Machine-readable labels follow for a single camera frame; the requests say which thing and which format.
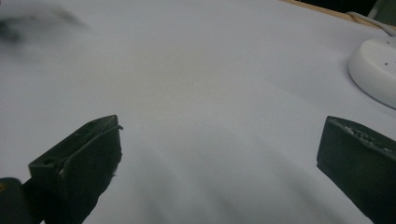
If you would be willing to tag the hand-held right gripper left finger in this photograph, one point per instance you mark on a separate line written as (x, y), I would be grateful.
(81, 168)

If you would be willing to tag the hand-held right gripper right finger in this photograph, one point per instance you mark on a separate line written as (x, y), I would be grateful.
(358, 161)

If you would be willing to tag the white round lamp base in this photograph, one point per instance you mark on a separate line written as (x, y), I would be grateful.
(375, 67)

